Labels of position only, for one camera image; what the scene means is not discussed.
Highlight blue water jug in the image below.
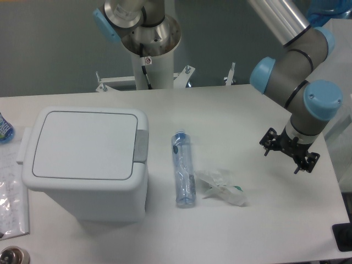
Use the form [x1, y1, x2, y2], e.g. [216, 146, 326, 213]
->
[306, 0, 351, 27]

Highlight round metal connector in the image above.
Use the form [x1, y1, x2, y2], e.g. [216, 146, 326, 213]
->
[1, 246, 31, 264]

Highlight blue green bottle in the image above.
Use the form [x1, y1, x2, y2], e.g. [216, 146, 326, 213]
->
[0, 114, 15, 145]

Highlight white plastic trash can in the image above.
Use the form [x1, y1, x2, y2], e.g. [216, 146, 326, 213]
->
[21, 106, 149, 222]

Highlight clear crushed plastic bottle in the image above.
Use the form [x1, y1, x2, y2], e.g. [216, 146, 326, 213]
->
[171, 129, 196, 208]

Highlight black device at table edge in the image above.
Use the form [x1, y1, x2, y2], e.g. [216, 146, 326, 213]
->
[332, 223, 351, 252]

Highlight paper sheet in plastic sleeve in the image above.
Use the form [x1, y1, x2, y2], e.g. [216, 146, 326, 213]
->
[1, 142, 30, 240]

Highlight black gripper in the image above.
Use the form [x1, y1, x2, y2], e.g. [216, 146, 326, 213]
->
[259, 128, 320, 174]

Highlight white pedestal base frame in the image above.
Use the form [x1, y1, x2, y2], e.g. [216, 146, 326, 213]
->
[95, 62, 237, 93]

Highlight crumpled white plastic wrapper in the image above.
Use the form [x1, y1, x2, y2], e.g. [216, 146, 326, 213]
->
[195, 169, 248, 207]

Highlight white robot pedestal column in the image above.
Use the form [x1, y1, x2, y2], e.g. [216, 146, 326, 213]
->
[120, 16, 182, 91]

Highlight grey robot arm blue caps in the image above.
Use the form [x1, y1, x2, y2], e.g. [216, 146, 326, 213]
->
[92, 1, 343, 172]

